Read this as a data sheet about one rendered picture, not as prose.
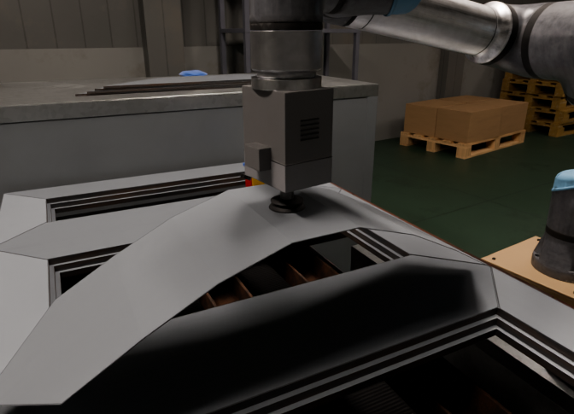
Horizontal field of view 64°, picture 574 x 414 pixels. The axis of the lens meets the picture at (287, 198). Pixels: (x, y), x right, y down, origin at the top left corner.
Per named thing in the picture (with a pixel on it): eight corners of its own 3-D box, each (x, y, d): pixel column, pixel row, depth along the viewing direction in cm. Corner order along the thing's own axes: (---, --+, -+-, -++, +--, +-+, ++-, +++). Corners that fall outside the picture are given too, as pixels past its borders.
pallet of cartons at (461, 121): (465, 130, 602) (469, 94, 586) (534, 144, 526) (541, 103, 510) (391, 142, 536) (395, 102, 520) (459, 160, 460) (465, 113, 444)
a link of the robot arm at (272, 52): (276, 31, 42) (233, 31, 48) (277, 81, 44) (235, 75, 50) (337, 30, 46) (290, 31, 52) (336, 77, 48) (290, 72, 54)
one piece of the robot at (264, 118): (213, 50, 48) (221, 196, 54) (258, 54, 41) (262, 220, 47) (289, 49, 53) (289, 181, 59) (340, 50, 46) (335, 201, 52)
